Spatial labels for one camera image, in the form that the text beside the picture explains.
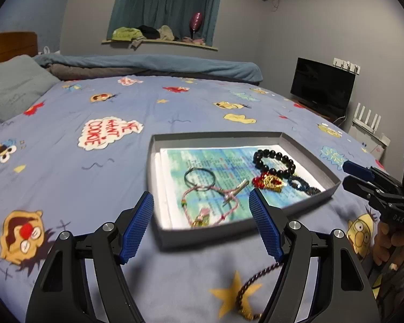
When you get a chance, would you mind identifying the red and gold bracelet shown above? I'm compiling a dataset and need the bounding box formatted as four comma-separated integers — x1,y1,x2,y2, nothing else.
251,171,285,193

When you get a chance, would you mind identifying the dark blue beaded bracelet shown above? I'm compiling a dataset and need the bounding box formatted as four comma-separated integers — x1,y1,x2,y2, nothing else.
287,174,323,196

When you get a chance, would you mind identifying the large black bead bracelet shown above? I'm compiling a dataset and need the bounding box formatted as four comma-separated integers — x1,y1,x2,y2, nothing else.
252,149,296,180

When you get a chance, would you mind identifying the pink braided string bracelet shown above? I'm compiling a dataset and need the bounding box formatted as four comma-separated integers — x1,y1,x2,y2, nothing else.
182,178,250,228

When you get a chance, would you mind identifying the black cord bracelet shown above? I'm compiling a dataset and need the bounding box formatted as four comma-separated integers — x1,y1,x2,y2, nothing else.
183,167,216,192

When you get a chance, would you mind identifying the dark maroon small-bead bracelet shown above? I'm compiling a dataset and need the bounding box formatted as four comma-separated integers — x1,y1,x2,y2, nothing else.
235,262,283,322

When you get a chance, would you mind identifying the right hand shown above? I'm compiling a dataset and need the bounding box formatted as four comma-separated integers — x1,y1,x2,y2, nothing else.
372,222,404,267

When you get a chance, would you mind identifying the white router with antennas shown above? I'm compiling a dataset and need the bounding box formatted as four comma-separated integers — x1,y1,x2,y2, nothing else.
349,103,391,160

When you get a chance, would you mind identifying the grey shallow cardboard box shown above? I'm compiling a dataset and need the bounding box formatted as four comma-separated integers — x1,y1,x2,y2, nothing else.
147,132,340,249

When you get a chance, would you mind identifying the printed paper in box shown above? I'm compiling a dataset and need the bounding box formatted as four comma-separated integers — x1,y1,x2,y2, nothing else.
155,144,325,230

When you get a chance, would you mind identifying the black monitor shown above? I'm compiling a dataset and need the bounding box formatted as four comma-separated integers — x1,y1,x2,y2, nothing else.
290,58,356,117

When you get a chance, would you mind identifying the cartoon print bed sheet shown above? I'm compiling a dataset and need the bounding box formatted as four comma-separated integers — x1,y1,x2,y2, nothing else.
0,77,379,321

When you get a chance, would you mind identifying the blue folded blanket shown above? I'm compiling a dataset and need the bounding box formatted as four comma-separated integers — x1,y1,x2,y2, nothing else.
33,53,263,83

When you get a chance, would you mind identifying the grey-blue pillow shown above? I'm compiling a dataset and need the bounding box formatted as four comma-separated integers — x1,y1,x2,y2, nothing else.
0,55,60,124

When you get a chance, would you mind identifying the window sill ledge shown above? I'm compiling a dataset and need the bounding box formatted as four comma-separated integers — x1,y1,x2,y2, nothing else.
101,39,219,52

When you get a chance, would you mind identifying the green cloth on sill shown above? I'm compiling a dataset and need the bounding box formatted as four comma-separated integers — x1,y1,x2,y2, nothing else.
111,27,144,42

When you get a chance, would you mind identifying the black cloth on sill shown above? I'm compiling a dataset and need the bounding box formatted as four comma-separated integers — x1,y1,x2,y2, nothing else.
137,25,160,39

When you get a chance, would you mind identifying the beige cloth on sill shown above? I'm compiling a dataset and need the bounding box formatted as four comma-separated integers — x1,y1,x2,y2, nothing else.
158,25,175,41

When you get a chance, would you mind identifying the pink balloon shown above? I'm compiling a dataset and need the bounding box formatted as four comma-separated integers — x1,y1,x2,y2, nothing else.
189,12,203,38

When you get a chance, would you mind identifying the wooden headboard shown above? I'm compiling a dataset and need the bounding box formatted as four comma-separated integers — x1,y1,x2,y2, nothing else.
0,31,39,63

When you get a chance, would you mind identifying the teal curtain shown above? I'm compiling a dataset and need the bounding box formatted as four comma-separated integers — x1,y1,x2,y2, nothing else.
106,0,220,46

